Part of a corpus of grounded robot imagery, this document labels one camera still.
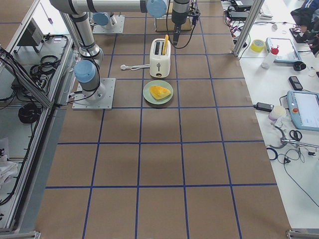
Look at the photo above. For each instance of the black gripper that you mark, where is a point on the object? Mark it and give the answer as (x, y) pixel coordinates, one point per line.
(178, 18)

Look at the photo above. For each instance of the white two-slot toaster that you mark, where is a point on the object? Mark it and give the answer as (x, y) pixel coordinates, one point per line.
(159, 61)

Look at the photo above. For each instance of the toast slice in toaster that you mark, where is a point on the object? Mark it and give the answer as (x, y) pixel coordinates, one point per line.
(165, 43)

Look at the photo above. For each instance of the light green plate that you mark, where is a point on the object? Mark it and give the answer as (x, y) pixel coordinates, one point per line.
(151, 99)

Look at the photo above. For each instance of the triangular bread on plate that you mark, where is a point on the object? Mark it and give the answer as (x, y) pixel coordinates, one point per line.
(159, 92)

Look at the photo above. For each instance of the yellow tape roll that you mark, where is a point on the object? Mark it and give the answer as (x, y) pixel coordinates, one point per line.
(257, 45)

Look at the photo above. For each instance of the white bottle red cap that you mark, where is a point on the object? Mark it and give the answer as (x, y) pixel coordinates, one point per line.
(270, 58)

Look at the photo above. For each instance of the blue teach pendant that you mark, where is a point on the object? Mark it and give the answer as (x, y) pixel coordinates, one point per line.
(304, 109)
(288, 53)

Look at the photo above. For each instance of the black power adapter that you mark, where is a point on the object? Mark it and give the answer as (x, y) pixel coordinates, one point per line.
(263, 107)

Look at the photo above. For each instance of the white paper cup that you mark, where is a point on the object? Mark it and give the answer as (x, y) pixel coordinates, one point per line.
(277, 112)

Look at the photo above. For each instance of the black scissors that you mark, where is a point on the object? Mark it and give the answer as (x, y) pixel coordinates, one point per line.
(295, 135)

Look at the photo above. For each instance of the wire basket with wooden shelves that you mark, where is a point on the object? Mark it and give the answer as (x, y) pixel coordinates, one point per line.
(165, 23)

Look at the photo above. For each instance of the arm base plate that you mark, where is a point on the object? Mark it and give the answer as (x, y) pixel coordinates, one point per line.
(96, 100)
(105, 24)

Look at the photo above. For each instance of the aluminium frame post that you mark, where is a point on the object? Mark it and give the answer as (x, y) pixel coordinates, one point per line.
(254, 11)

